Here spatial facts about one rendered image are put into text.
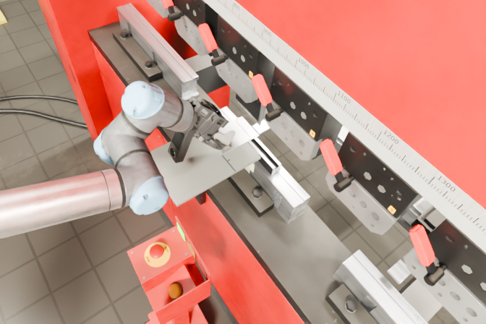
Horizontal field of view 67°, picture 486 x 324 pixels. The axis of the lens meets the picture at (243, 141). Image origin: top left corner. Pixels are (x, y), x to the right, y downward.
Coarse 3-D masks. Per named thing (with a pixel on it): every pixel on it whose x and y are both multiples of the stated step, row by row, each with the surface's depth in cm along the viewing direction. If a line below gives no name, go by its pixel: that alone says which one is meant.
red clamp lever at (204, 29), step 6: (204, 24) 84; (204, 30) 83; (210, 30) 84; (204, 36) 84; (210, 36) 84; (204, 42) 85; (210, 42) 84; (210, 48) 84; (216, 48) 85; (216, 54) 85; (216, 60) 84; (222, 60) 85
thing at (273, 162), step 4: (252, 140) 106; (256, 140) 105; (256, 144) 105; (260, 144) 104; (260, 148) 104; (264, 148) 103; (264, 152) 103; (268, 152) 102; (260, 156) 102; (264, 156) 101; (268, 156) 103; (272, 156) 102; (260, 160) 103; (264, 160) 101; (268, 160) 101; (272, 160) 102; (276, 160) 101; (264, 164) 102; (268, 164) 100; (272, 164) 100; (276, 164) 101; (280, 164) 100; (268, 168) 101; (272, 168) 99; (276, 168) 100; (280, 168) 102; (272, 172) 100
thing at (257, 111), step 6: (240, 102) 99; (252, 102) 93; (258, 102) 91; (246, 108) 98; (252, 108) 95; (258, 108) 92; (264, 108) 93; (252, 114) 96; (258, 114) 94; (264, 114) 95; (258, 120) 95
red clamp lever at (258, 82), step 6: (252, 78) 74; (258, 78) 74; (258, 84) 74; (264, 84) 75; (258, 90) 75; (264, 90) 75; (258, 96) 76; (264, 96) 75; (270, 96) 75; (264, 102) 75; (270, 102) 75; (270, 108) 76; (276, 108) 76; (282, 108) 77; (270, 114) 75; (276, 114) 76; (270, 120) 75
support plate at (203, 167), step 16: (192, 144) 102; (160, 160) 98; (192, 160) 99; (208, 160) 99; (224, 160) 100; (240, 160) 100; (256, 160) 101; (176, 176) 95; (192, 176) 96; (208, 176) 96; (224, 176) 96; (176, 192) 92; (192, 192) 93
